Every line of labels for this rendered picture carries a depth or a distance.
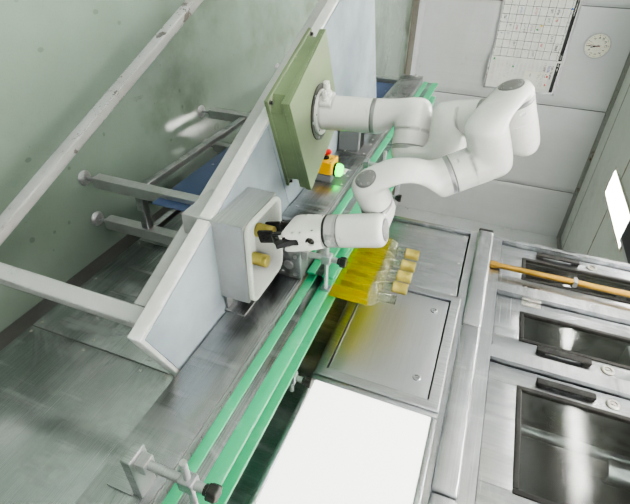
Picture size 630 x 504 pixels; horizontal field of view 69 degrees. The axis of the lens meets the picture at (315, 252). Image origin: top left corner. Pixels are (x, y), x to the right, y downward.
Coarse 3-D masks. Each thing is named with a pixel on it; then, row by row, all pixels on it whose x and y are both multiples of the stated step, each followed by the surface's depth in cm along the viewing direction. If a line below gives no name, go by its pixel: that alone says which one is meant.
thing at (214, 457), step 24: (312, 288) 128; (288, 312) 120; (312, 312) 120; (288, 336) 114; (264, 360) 107; (288, 360) 107; (240, 384) 101; (264, 384) 102; (240, 408) 97; (216, 432) 92; (240, 432) 92; (192, 456) 88; (216, 456) 88; (216, 480) 84
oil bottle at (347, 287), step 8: (336, 280) 133; (344, 280) 133; (352, 280) 133; (360, 280) 133; (368, 280) 133; (336, 288) 133; (344, 288) 131; (352, 288) 131; (360, 288) 130; (368, 288) 130; (376, 288) 131; (336, 296) 134; (344, 296) 133; (352, 296) 132; (360, 296) 131; (368, 296) 130; (376, 296) 130; (368, 304) 132
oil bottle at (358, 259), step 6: (348, 258) 142; (354, 258) 142; (360, 258) 142; (366, 258) 142; (372, 258) 142; (378, 258) 142; (360, 264) 140; (366, 264) 140; (372, 264) 140; (378, 264) 140; (384, 264) 140; (384, 270) 138
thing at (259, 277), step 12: (276, 204) 112; (264, 216) 116; (276, 216) 114; (252, 228) 118; (252, 240) 119; (252, 252) 121; (264, 252) 122; (276, 252) 121; (252, 264) 122; (276, 264) 123; (252, 276) 107; (264, 276) 119; (252, 288) 108; (264, 288) 116
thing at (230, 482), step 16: (320, 320) 128; (304, 352) 119; (288, 368) 115; (288, 384) 111; (272, 400) 107; (272, 416) 104; (256, 432) 100; (240, 464) 94; (224, 480) 92; (224, 496) 89
